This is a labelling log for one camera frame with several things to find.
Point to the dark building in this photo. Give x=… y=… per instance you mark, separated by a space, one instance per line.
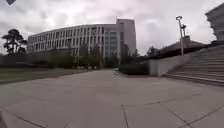
x=216 y=20

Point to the dark hedge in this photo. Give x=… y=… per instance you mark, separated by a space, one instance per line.
x=133 y=68

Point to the grey concrete wall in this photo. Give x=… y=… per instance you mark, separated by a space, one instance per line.
x=163 y=65

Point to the grass lawn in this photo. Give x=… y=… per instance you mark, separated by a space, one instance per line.
x=33 y=73

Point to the grey concrete slab plaza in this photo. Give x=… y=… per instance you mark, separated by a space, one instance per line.
x=100 y=96

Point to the lamp post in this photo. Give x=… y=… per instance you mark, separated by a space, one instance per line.
x=181 y=38

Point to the large curved pale building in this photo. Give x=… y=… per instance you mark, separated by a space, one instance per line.
x=83 y=36

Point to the concrete stairs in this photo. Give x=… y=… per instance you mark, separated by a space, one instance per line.
x=203 y=68

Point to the tall dark tree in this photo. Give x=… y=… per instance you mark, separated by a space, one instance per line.
x=13 y=41

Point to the distant line of bushes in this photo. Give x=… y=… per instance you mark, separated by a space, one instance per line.
x=13 y=61

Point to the low building with sloped roof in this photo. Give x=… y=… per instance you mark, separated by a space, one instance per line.
x=188 y=45

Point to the row of trees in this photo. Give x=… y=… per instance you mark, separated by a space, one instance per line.
x=86 y=57

